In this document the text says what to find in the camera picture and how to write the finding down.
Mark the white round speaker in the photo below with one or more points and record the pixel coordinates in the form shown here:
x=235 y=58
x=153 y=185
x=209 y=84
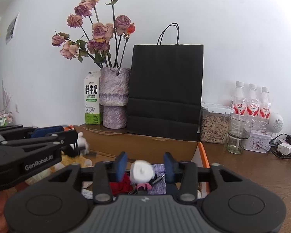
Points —
x=276 y=123

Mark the clear container of seeds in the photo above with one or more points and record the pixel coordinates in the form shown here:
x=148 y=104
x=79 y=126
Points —
x=213 y=128

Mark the dried pale plant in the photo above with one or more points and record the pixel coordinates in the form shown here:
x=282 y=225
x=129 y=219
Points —
x=6 y=97

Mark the white green milk carton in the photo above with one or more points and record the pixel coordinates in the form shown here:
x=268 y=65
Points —
x=93 y=99

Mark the purple textured vase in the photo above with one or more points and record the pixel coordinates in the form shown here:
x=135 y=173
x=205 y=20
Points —
x=115 y=97

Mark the lilac knit pouch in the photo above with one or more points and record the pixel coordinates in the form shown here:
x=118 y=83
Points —
x=158 y=174

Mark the red cloth flower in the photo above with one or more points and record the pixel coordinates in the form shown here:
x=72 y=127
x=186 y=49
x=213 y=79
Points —
x=120 y=184

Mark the wall poster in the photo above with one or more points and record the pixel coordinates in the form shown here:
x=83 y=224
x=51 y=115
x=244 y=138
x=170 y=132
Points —
x=12 y=28

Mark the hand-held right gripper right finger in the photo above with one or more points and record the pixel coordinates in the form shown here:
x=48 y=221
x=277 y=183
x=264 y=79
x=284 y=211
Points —
x=169 y=167

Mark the yellow patterned cloth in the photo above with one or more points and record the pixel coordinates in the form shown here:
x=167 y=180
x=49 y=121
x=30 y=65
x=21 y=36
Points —
x=63 y=163

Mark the clear desk organizer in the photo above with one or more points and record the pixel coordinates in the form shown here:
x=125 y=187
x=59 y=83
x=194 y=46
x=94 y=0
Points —
x=1 y=120

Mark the white floral tin box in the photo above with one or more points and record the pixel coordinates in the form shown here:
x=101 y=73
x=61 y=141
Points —
x=257 y=142

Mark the small white fluffy toy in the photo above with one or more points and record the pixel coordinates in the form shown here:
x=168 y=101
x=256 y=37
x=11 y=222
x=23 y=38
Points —
x=143 y=171

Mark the clear glass cup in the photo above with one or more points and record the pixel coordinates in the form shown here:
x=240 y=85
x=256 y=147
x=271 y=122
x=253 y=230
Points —
x=238 y=138

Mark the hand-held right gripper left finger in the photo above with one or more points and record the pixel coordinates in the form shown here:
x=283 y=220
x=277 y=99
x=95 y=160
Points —
x=121 y=167

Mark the cardboard box with orange edge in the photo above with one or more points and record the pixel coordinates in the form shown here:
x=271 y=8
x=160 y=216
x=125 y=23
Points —
x=145 y=148

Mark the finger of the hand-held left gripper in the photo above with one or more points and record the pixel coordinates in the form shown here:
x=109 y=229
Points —
x=63 y=139
x=46 y=131

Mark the black paper bag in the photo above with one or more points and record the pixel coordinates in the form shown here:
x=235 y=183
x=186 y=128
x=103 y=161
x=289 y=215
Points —
x=166 y=85

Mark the white charger plug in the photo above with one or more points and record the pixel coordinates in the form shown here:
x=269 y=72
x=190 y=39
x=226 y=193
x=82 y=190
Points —
x=285 y=149

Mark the dried pink rose bouquet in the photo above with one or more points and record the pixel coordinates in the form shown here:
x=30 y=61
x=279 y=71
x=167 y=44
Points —
x=99 y=32

